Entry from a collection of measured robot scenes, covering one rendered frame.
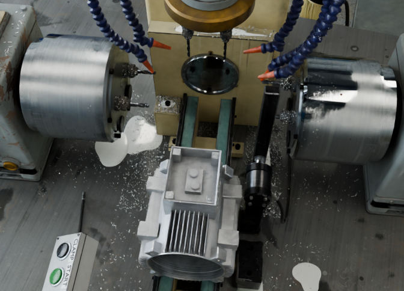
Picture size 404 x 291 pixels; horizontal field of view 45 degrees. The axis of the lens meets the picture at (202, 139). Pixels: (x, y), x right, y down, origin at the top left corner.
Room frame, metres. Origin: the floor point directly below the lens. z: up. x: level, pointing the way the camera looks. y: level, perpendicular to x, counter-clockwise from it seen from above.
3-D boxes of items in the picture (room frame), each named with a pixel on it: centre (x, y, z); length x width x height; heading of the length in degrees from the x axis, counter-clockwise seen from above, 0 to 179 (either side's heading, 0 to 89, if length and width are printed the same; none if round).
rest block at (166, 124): (0.80, 0.09, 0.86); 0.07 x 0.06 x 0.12; 84
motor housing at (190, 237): (0.41, 0.02, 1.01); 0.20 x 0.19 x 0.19; 174
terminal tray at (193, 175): (0.45, 0.02, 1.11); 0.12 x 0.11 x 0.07; 174
